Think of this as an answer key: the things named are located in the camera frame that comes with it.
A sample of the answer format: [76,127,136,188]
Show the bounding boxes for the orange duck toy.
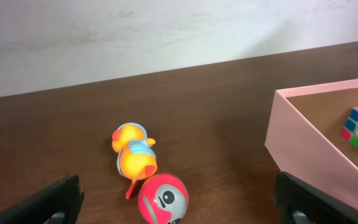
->
[111,123,158,199]

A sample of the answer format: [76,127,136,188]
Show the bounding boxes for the pink cardboard box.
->
[265,79,358,209]

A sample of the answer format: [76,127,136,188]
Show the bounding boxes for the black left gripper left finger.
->
[0,174,85,224]

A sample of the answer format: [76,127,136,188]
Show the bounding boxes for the red and grey ball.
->
[138,173,189,224]

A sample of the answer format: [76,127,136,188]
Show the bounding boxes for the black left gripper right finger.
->
[273,172,358,224]

